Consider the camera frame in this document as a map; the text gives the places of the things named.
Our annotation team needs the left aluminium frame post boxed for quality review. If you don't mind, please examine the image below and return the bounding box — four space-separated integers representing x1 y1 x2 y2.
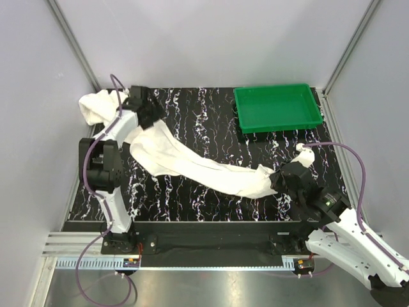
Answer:
45 0 102 92

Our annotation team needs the white slotted cable duct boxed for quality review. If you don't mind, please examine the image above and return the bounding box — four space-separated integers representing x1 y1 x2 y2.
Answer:
56 257 140 270

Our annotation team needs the right aluminium frame post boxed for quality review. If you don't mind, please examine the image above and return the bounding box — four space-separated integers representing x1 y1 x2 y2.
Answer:
322 0 384 95

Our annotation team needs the white towel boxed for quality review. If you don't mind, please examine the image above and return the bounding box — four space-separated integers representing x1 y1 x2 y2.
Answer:
125 120 277 199
79 90 119 127

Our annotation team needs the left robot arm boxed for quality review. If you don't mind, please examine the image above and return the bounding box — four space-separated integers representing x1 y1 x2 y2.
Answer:
79 86 163 235

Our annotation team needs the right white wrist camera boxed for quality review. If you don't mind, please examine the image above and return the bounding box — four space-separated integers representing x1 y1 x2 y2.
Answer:
293 143 315 168

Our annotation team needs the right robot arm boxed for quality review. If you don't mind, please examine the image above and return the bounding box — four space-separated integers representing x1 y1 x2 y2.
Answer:
270 162 408 306

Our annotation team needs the aluminium frame post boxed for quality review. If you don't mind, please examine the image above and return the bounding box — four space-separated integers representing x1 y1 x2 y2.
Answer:
322 0 384 95
45 0 102 92

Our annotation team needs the black marble pattern mat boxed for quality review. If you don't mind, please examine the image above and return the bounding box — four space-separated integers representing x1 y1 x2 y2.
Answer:
62 86 371 233

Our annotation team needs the green plastic tray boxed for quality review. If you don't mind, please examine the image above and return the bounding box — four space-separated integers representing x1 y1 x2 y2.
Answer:
234 83 323 134

